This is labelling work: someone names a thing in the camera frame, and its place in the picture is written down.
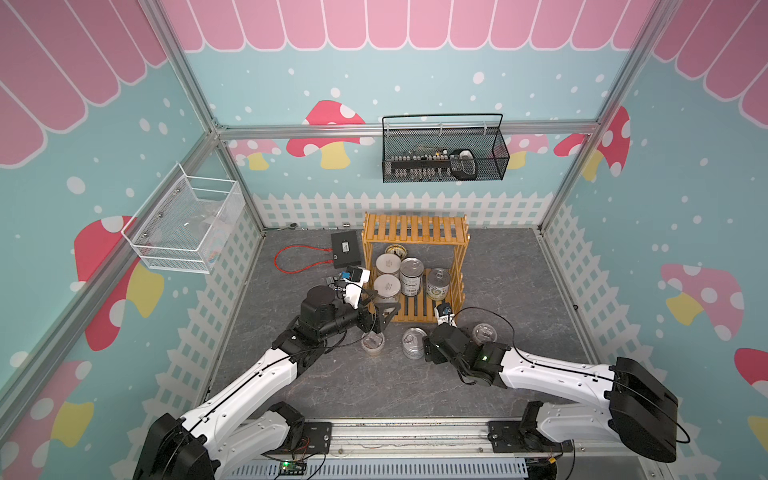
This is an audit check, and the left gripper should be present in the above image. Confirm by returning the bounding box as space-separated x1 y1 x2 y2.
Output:
319 289 400 339

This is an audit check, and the orange label seed jar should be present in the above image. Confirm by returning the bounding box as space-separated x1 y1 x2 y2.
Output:
360 332 386 357

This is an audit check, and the wooden two-tier shelf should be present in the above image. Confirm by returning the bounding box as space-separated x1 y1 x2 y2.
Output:
362 213 470 324

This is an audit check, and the small clear seed jar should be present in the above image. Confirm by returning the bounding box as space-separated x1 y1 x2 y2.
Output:
471 323 498 345

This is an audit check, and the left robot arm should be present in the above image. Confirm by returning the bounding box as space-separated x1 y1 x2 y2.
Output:
133 283 400 479

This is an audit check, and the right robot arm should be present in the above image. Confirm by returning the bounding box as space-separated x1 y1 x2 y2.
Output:
424 323 692 463

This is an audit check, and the white lid green can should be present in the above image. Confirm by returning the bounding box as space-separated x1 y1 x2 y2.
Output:
373 274 401 302

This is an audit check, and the rear white lid can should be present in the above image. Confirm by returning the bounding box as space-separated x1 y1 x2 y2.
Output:
375 253 402 275

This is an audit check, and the tall green label can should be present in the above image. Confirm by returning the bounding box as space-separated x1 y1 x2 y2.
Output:
399 257 424 297

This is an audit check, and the purple label sun can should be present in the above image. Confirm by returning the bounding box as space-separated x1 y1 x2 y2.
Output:
426 268 451 301

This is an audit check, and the brown tape roll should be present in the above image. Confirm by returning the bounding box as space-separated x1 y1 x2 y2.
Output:
385 244 408 260

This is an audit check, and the black box device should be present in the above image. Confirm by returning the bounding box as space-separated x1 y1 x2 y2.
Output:
331 230 362 269

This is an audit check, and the green circuit board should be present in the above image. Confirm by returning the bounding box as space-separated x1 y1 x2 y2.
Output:
277 461 307 477

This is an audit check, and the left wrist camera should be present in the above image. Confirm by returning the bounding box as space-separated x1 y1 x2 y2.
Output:
334 266 371 309

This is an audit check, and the red cable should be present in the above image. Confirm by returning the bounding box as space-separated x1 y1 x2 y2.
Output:
274 244 334 275

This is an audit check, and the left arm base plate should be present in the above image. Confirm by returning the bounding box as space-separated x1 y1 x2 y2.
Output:
268 421 333 455

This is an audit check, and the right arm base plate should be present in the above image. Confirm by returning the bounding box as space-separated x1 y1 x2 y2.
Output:
487 420 573 456

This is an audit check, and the black wire basket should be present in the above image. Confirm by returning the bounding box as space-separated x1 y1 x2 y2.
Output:
381 113 510 183

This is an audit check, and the white wire basket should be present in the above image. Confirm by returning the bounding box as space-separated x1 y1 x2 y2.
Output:
122 164 245 274

